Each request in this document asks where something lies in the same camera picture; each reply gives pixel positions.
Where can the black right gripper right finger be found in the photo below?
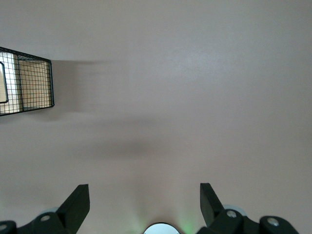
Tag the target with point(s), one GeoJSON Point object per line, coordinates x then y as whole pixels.
{"type": "Point", "coordinates": [209, 204]}

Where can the wooden board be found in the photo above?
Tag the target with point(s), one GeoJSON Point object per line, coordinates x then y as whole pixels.
{"type": "Point", "coordinates": [34, 83]}

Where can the table cover sheet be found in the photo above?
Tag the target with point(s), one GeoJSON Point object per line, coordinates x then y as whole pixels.
{"type": "Point", "coordinates": [170, 97]}

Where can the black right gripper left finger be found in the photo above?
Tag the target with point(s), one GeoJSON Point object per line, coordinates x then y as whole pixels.
{"type": "Point", "coordinates": [73, 207]}

